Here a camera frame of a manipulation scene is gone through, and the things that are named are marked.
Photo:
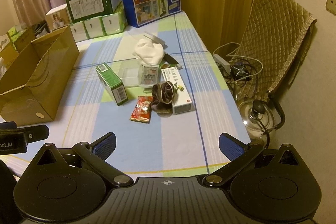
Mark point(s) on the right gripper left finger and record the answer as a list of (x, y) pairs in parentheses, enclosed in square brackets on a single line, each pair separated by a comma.
[(95, 154)]

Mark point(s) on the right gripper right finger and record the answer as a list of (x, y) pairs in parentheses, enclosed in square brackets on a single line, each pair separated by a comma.
[(240, 155)]

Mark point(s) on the red snack packet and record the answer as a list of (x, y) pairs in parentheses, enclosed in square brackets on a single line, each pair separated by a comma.
[(142, 110)]

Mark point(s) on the small green box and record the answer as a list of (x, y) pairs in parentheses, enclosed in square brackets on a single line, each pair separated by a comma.
[(112, 83)]

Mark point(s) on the long white medicine box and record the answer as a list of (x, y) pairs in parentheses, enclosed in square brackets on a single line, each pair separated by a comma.
[(182, 101)]

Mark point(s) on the dark velvet scrunchie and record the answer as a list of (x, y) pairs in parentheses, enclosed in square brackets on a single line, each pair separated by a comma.
[(163, 95)]

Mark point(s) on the small picture card box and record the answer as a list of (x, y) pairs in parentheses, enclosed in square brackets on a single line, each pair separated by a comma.
[(147, 75)]

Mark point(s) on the white cloth sock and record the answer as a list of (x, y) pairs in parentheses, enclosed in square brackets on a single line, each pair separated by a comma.
[(147, 52)]

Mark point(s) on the open cardboard box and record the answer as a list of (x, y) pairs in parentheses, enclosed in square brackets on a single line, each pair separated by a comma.
[(32, 87)]

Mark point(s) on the white power strip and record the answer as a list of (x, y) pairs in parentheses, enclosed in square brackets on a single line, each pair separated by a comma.
[(226, 66)]

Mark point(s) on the quilted chair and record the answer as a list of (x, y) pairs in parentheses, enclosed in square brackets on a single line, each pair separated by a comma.
[(276, 39)]

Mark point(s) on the white photo box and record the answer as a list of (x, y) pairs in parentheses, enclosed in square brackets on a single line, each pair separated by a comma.
[(57, 17)]

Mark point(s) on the green tissue pack stack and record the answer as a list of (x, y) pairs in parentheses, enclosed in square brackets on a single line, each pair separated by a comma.
[(100, 26)]

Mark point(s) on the large green carton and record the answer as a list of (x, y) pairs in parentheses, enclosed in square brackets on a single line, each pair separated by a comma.
[(80, 10)]

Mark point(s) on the single wall socket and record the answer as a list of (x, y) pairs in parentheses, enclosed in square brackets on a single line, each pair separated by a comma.
[(331, 6)]

